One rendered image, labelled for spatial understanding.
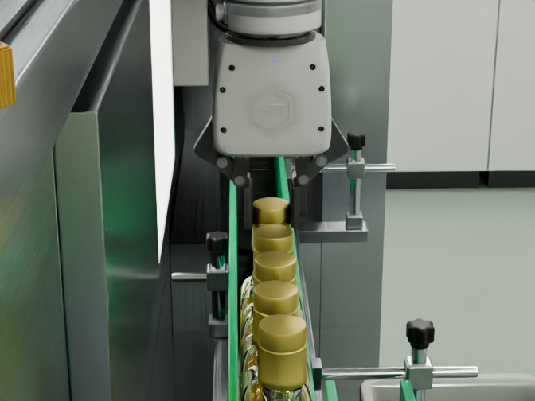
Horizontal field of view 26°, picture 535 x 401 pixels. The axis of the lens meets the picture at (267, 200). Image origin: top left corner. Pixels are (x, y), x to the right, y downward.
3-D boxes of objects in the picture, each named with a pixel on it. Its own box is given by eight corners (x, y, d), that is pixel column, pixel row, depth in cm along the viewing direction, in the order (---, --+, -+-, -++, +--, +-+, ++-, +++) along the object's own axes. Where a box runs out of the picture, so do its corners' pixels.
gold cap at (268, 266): (252, 299, 95) (252, 250, 94) (295, 298, 95) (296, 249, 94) (253, 318, 92) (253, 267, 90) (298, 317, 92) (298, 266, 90)
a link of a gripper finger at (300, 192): (291, 158, 100) (290, 230, 102) (328, 157, 100) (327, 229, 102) (289, 146, 103) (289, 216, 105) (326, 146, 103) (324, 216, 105)
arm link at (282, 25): (214, 5, 92) (215, 42, 93) (325, 5, 93) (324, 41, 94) (216, -14, 100) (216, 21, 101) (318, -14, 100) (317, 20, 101)
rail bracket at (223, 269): (174, 328, 143) (171, 228, 139) (229, 328, 144) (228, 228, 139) (173, 344, 140) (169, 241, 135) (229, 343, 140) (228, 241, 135)
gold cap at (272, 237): (252, 270, 101) (251, 223, 99) (293, 270, 101) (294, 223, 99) (252, 287, 97) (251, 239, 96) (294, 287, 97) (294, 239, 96)
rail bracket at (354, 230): (283, 264, 185) (284, 129, 177) (388, 263, 185) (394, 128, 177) (284, 277, 180) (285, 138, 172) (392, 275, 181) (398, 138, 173)
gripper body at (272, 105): (208, 30, 93) (212, 162, 97) (335, 29, 94) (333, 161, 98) (210, 12, 100) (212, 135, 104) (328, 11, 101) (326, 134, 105)
